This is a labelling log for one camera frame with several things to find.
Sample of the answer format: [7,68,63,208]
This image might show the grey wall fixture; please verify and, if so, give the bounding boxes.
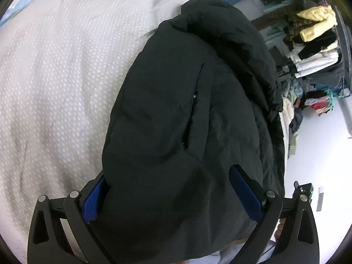
[316,186,325,211]

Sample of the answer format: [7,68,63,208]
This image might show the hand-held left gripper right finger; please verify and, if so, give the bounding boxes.
[228,164,321,264]

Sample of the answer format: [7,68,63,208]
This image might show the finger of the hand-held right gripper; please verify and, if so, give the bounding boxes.
[293,181,314,198]

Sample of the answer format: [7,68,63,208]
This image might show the dark grey denim jacket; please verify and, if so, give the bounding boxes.
[310,63,347,89]

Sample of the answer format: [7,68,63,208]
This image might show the green clip hanger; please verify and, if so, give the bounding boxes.
[327,87,352,108]

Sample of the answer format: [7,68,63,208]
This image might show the person's bare foot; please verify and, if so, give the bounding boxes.
[274,218,284,239]

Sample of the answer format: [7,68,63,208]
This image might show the white hoodie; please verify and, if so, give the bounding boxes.
[288,48,343,74]

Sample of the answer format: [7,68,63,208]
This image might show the brown patterned scarf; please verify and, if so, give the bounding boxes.
[283,13,307,45]

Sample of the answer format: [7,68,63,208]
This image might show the black hanging garment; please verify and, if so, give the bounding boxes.
[296,31,338,59]

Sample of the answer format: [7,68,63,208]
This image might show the black puffer jacket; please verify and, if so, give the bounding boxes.
[90,0,286,264]

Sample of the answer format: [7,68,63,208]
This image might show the pile of clothes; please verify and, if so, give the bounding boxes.
[277,76,306,138]

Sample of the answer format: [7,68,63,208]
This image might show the person's light blue pants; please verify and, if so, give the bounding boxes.
[176,238,279,264]

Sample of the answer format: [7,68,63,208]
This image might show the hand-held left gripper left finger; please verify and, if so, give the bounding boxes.
[27,174,116,264]

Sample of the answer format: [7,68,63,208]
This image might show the green cardboard box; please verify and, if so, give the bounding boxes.
[288,134,299,159]

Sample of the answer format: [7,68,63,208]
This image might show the yellow fleece jacket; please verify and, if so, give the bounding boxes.
[298,5,339,42]

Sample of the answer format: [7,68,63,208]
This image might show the metal clothes rack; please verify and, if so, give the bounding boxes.
[334,5,352,97]

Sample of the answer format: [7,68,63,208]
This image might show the small colourful hanging clothes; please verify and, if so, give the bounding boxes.
[303,90,335,116]

